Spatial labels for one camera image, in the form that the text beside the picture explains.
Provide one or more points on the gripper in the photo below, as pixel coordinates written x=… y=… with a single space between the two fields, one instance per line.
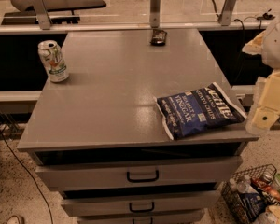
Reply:
x=279 y=46

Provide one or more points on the white green 7up can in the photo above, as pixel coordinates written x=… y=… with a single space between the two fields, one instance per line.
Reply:
x=51 y=57

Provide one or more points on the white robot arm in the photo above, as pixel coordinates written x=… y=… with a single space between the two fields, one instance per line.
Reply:
x=267 y=44

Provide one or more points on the dark rxbar chocolate bar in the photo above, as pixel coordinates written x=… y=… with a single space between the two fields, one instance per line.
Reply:
x=158 y=37

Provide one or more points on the blue kettle chips bag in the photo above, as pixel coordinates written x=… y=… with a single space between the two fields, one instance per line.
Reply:
x=198 y=111

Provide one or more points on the plastic water bottle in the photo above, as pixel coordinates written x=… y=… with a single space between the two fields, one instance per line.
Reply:
x=244 y=185

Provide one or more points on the grey drawer cabinet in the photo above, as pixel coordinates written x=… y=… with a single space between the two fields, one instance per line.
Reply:
x=87 y=132

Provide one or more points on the black office chair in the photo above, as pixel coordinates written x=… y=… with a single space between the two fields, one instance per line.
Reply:
x=26 y=10

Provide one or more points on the white shoe tip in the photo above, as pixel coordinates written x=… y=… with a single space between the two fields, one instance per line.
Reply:
x=15 y=220

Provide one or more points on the right metal bracket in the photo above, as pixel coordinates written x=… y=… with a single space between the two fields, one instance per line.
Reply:
x=226 y=12

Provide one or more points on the metal bracket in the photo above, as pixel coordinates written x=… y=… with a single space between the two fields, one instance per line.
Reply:
x=226 y=12
x=41 y=14
x=154 y=14

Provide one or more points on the wire basket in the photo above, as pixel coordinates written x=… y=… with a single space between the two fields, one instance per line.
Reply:
x=262 y=207

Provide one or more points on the top drawer handle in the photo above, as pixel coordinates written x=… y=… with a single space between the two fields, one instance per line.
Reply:
x=142 y=177

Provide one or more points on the drawer handle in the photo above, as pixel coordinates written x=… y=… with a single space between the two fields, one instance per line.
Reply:
x=142 y=177
x=141 y=207

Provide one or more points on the middle metal bracket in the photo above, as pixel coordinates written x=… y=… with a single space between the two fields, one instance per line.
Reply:
x=154 y=14

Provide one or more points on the middle drawer handle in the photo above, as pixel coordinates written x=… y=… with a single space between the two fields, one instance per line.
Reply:
x=141 y=207

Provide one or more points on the left metal bracket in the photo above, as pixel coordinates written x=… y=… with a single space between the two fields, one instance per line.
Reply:
x=41 y=14

